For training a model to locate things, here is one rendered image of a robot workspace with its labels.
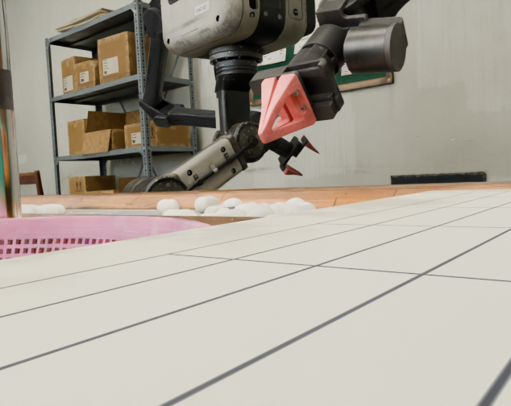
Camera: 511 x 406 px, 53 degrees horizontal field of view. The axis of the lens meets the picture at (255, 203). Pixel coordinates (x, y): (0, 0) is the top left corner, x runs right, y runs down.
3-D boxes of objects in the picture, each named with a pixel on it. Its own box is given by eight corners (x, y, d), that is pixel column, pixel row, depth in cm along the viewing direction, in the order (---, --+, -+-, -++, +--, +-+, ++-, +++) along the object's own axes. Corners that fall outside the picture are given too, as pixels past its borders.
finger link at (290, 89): (266, 111, 53) (303, 63, 59) (216, 118, 58) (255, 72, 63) (292, 161, 57) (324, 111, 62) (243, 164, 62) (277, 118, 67)
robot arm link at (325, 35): (321, 60, 72) (310, 22, 69) (367, 56, 68) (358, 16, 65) (301, 88, 68) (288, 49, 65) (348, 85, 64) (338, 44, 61)
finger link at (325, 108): (284, 108, 52) (321, 59, 57) (232, 116, 56) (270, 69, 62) (309, 159, 56) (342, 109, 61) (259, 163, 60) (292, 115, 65)
